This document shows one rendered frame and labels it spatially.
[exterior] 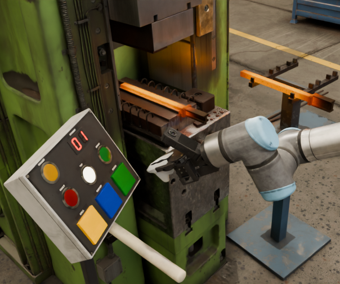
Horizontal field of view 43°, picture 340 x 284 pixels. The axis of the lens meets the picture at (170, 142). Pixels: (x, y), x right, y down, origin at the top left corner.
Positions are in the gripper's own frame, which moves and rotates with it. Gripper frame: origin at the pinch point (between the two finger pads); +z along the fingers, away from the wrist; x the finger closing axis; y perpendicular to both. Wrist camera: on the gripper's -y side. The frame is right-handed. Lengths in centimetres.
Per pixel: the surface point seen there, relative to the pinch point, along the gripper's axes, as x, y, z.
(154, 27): 36.2, -29.1, -5.8
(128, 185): -0.5, 2.9, 10.3
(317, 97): 65, 27, -34
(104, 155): -0.7, -8.8, 10.6
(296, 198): 125, 112, 19
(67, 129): -5.5, -21.7, 11.4
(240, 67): 312, 76, 81
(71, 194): -19.5, -9.3, 10.6
